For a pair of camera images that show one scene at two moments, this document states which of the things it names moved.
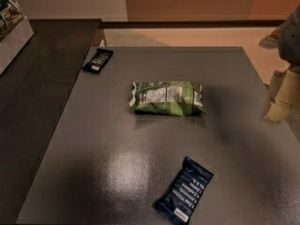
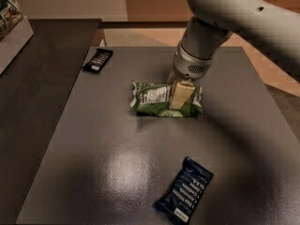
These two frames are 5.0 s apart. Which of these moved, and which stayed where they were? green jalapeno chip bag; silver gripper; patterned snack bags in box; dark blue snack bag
Moved: silver gripper
Stayed: patterned snack bags in box; dark blue snack bag; green jalapeno chip bag
